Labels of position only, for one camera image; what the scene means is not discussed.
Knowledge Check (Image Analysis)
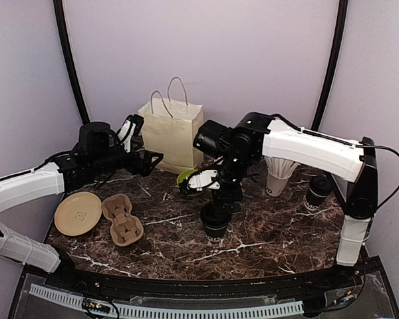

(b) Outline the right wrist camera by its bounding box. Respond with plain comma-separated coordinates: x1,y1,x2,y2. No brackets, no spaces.
186,169,220,192

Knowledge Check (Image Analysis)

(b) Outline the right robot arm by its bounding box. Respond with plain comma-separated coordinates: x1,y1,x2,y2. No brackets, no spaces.
186,112,381,288

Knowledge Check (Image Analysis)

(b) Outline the black front rail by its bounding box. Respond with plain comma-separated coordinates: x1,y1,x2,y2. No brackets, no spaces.
53,249,348,293

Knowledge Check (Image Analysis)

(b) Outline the beige round plate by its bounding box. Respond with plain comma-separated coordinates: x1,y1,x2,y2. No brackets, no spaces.
54,191,102,237

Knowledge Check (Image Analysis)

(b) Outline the right black frame post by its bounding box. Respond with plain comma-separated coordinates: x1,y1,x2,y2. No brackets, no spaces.
311,0,348,131

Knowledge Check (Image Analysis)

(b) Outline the cream paper carry bag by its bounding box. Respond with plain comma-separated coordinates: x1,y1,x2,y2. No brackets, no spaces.
138,90,204,174

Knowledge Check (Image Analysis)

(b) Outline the green bowl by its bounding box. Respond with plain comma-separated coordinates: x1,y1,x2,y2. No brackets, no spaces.
176,169,202,197

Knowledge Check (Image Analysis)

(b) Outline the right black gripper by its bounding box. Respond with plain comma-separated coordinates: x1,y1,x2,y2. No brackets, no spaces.
209,152,253,217

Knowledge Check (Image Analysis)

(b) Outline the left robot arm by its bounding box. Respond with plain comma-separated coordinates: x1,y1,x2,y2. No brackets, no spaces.
0,115,164,290

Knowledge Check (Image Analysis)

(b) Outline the grey slotted cable duct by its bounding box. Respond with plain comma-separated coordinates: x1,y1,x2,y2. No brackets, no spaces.
29,284,304,318

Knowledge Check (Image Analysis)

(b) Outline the white paper cup holder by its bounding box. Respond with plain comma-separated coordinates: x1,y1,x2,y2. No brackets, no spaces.
266,171,291,197

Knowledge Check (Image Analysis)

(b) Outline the brown cardboard cup carrier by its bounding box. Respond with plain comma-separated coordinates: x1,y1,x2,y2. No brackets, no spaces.
102,193,144,247

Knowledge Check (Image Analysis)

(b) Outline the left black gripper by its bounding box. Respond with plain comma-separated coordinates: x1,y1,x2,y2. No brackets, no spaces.
90,140,163,177

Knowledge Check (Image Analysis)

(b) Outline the white wrapped straws bundle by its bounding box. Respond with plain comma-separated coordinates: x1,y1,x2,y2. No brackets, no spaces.
265,157,300,179

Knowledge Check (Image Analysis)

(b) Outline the black paper coffee cup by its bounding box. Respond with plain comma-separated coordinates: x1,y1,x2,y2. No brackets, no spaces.
303,189,329,212

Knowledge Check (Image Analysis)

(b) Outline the black plastic cup lid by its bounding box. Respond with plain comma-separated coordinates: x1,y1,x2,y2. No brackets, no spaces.
200,202,232,229

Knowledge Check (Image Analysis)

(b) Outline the left black frame post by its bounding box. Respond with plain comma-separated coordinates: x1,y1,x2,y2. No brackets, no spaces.
53,0,90,124

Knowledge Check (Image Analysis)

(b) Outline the black frame post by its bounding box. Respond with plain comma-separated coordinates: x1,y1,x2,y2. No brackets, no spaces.
53,0,90,124
311,0,348,131

